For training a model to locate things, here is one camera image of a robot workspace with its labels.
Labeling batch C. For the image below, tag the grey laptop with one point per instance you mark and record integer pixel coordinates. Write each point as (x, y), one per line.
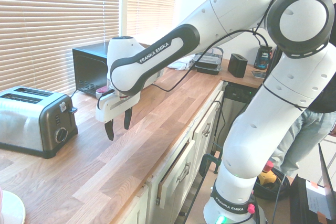
(326, 171)

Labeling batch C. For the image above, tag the stainless steel dishwasher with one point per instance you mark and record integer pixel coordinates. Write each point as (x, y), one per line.
(235, 106)

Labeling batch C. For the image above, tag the silver two-slot toaster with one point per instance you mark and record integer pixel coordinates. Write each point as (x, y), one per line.
(23, 127)

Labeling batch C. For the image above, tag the white plate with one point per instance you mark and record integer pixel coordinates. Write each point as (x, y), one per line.
(11, 208)

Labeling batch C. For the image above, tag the wide beige window blind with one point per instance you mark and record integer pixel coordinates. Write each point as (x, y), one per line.
(52, 24)

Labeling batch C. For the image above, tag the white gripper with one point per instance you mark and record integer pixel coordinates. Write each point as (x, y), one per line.
(115, 108)

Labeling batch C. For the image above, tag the white paper with orange tape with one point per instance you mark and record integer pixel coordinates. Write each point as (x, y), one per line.
(315, 197)

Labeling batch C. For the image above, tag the person in black shirt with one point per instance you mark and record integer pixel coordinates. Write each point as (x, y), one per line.
(302, 134)

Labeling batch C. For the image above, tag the green clamp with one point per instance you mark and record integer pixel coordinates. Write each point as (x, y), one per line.
(207, 162)

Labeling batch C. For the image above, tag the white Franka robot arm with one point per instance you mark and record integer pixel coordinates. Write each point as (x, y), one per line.
(236, 11)

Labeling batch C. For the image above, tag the black microwave oven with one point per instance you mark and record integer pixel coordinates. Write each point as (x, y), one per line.
(90, 64)

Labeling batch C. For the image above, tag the white cabinet door plain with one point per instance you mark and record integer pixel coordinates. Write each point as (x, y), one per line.
(136, 208)

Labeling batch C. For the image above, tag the narrow beige window blind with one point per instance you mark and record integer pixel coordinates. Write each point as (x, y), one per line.
(152, 3)

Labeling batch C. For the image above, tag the clear-lid black food container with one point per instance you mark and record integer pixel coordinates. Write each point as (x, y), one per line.
(208, 60)

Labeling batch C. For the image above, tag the dark flat packet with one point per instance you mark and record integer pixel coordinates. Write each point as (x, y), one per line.
(258, 74)

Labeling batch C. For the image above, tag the blue canister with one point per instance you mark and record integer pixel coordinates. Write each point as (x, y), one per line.
(262, 58)

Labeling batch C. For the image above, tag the small black box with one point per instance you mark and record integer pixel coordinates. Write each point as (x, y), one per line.
(237, 66)

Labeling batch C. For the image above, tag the white tilted drawer front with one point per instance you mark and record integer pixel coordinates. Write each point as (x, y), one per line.
(207, 113)

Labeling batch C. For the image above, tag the yellow emergency stop button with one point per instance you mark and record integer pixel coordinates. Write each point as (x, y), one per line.
(267, 175)

